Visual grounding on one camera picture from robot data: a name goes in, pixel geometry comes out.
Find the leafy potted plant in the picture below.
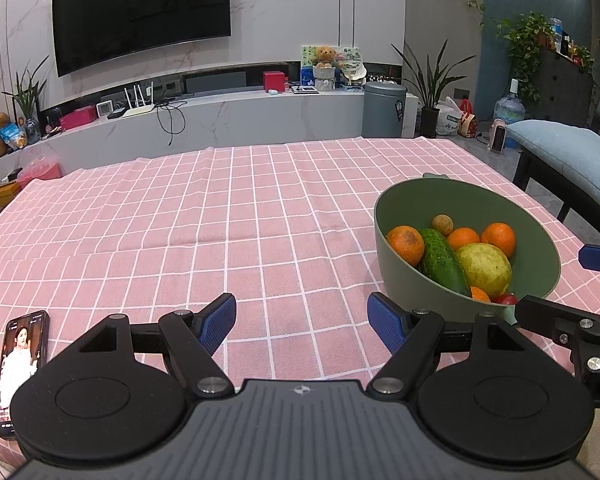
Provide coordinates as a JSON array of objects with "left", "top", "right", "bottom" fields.
[{"left": 495, "top": 12, "right": 551, "bottom": 103}]

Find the bench with blue cushion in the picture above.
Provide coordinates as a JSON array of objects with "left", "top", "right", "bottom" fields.
[{"left": 505, "top": 119, "right": 600, "bottom": 223}]

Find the long-leaf potted plant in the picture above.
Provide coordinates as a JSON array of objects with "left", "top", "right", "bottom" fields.
[{"left": 392, "top": 40, "right": 462, "bottom": 138}]

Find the grey trash can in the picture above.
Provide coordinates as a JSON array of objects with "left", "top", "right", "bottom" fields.
[{"left": 362, "top": 81, "right": 408, "bottom": 138}]

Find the dark cabinet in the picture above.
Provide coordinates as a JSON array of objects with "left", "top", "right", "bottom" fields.
[{"left": 540, "top": 45, "right": 597, "bottom": 128}]

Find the white router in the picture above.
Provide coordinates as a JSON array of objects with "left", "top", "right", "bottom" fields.
[{"left": 124, "top": 82, "right": 157, "bottom": 118}]

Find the large water jug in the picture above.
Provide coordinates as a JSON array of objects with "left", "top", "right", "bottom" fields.
[{"left": 494, "top": 80, "right": 526, "bottom": 126}]

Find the small pink heater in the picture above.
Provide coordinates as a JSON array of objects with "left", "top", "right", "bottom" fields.
[{"left": 489, "top": 119, "right": 511, "bottom": 153}]

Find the green bowl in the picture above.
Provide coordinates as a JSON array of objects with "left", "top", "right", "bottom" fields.
[{"left": 374, "top": 172, "right": 562, "bottom": 323}]

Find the red bag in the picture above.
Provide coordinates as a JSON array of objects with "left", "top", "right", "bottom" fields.
[{"left": 459, "top": 100, "right": 478, "bottom": 138}]

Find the yellow-green pear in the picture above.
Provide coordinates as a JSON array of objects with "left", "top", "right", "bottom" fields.
[{"left": 455, "top": 243, "right": 512, "bottom": 297}]

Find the orange box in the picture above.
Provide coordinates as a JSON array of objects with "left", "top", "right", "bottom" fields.
[{"left": 0, "top": 182, "right": 23, "bottom": 208}]

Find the black cable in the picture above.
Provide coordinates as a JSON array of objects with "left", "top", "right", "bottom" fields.
[{"left": 155, "top": 97, "right": 187, "bottom": 136}]

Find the pink plastic bag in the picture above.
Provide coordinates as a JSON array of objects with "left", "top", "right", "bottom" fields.
[{"left": 17, "top": 155, "right": 62, "bottom": 186}]

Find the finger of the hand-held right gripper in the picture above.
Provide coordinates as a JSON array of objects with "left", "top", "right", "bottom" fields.
[
  {"left": 514, "top": 295, "right": 600, "bottom": 401},
  {"left": 578, "top": 244, "right": 600, "bottom": 277}
]

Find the small orange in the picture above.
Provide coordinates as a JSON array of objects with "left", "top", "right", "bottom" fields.
[{"left": 447, "top": 227, "right": 481, "bottom": 251}]

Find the orange with dark blemish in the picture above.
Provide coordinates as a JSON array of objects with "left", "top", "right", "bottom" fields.
[{"left": 386, "top": 225, "right": 426, "bottom": 267}]

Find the black smartphone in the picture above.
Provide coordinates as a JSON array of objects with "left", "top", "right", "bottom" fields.
[{"left": 0, "top": 310, "right": 49, "bottom": 440}]

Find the plant in glass vase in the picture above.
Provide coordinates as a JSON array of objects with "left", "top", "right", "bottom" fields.
[{"left": 2, "top": 55, "right": 49, "bottom": 142}]

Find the green cucumber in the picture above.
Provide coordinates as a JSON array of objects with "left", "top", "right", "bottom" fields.
[{"left": 419, "top": 228, "right": 473, "bottom": 297}]

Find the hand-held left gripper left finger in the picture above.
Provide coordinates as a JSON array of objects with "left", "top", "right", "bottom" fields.
[{"left": 75, "top": 293, "right": 237, "bottom": 396}]

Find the brown teddy bear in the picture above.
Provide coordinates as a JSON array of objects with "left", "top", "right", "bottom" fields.
[{"left": 312, "top": 46, "right": 337, "bottom": 92}]

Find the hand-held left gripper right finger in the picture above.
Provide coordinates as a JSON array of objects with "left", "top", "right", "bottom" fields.
[{"left": 366, "top": 291, "right": 533, "bottom": 397}]

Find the white marble television console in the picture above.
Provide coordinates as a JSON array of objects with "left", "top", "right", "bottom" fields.
[{"left": 0, "top": 62, "right": 406, "bottom": 200}]

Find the black curved television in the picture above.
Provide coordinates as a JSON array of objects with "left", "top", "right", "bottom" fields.
[{"left": 51, "top": 0, "right": 232, "bottom": 77}]

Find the blue snack bag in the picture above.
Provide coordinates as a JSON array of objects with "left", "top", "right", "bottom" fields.
[{"left": 0, "top": 124, "right": 28, "bottom": 150}]

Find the pink checked tablecloth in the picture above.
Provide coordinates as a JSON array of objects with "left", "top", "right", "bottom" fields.
[{"left": 0, "top": 137, "right": 600, "bottom": 461}]

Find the pink box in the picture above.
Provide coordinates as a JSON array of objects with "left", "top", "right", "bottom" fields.
[{"left": 60, "top": 106, "right": 98, "bottom": 131}]

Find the white plastic bag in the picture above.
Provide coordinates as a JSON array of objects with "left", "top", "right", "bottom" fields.
[{"left": 435, "top": 96, "right": 466, "bottom": 136}]

